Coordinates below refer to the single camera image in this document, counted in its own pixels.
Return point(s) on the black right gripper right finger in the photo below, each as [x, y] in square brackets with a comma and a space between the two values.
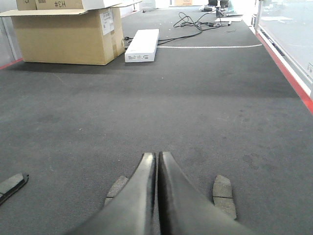
[183, 210]

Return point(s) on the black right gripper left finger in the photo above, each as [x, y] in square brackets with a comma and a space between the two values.
[130, 212]

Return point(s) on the grey brake pad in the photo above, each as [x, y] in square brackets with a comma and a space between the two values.
[223, 196]
[12, 185]
[116, 188]

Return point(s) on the white long box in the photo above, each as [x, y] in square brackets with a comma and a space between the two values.
[143, 46]

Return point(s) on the small cardboard box top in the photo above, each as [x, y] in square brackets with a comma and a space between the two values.
[72, 4]

